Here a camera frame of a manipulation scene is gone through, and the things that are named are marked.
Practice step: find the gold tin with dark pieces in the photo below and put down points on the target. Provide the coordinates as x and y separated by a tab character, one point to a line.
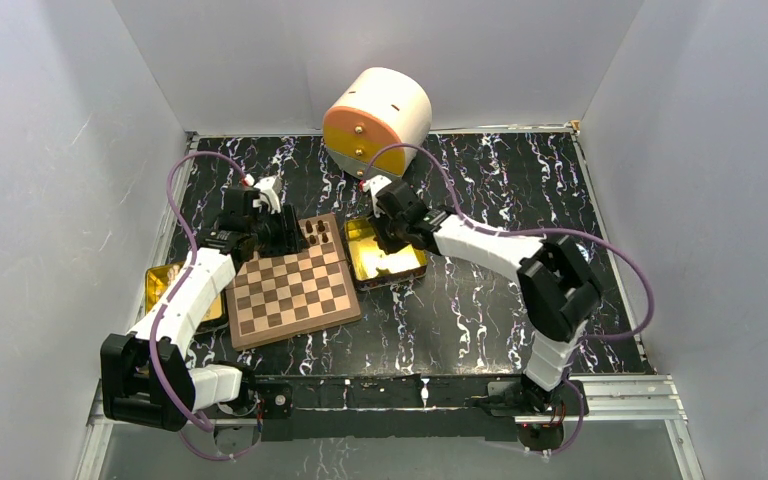
372	267

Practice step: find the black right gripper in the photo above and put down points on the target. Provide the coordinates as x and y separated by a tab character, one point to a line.
383	243

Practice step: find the round pastel drawer cabinet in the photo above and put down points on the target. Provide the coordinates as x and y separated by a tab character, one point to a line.
381	107

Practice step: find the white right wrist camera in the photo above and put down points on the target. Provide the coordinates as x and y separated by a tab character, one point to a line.
374	185

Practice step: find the blue white round cap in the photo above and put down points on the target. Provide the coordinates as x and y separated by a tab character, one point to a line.
587	254

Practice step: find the wooden chess board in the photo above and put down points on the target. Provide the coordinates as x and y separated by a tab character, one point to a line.
273	299

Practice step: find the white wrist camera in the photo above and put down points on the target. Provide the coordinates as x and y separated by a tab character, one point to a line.
267	192
374	185

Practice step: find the gold tin with light pieces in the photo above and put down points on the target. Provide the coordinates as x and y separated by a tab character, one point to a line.
159	279

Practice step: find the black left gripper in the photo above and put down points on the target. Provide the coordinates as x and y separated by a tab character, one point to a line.
292	240

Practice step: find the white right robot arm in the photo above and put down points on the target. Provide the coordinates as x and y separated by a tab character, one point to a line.
559	289

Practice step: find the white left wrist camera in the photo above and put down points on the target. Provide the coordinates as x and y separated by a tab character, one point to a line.
267	192

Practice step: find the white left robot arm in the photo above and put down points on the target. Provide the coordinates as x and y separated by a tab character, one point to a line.
144	376

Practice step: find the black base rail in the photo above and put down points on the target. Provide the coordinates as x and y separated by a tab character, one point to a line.
494	407

